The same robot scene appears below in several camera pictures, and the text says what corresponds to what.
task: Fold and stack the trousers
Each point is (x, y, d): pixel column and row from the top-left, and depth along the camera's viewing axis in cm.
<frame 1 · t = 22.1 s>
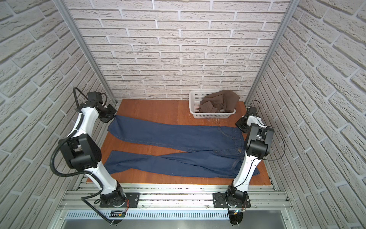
left hand: (115, 111, 89), fingers closed
right hand: (239, 124, 104), fingers open
blue denim jeans: (198, 148, 94), point 2 cm above the table
white plastic laundry basket: (196, 97, 120), point 6 cm above the table
brown trousers: (225, 100, 112), point 10 cm above the table

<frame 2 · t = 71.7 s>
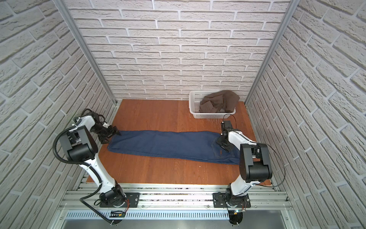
left hand: (114, 135, 94), fingers open
right hand: (221, 143, 94), fingers open
blue denim jeans: (172, 145, 97), on the table
the other named things where they were.

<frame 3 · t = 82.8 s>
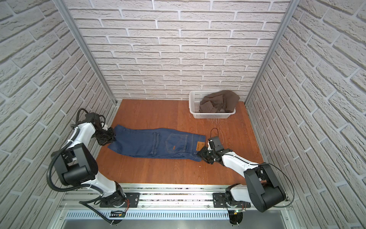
left hand: (114, 137, 87), fingers closed
right hand: (197, 154, 88), fingers open
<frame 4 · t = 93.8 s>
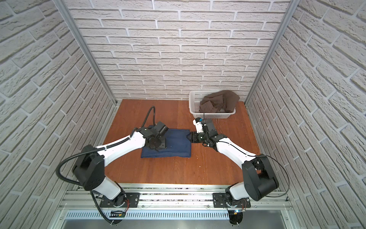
left hand: (163, 144, 87), fingers open
right hand: (189, 135, 85), fingers open
blue denim jeans: (177, 144, 95), point 2 cm above the table
the other named things where they were.

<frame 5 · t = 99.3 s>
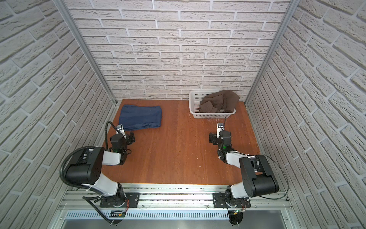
left hand: (123, 131, 93), fingers open
right hand: (218, 130, 94), fingers open
blue denim jeans: (133, 117, 113), on the table
the other named things where they were.

